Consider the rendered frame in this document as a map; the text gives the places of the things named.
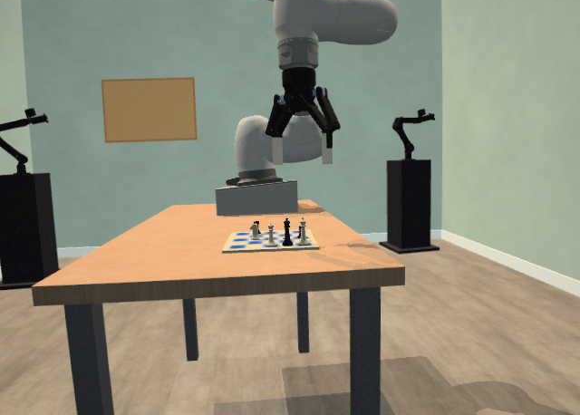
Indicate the blue and cream chessboard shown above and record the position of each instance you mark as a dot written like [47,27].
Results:
[240,242]

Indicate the white knight chess piece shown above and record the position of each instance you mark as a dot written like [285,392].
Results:
[255,232]

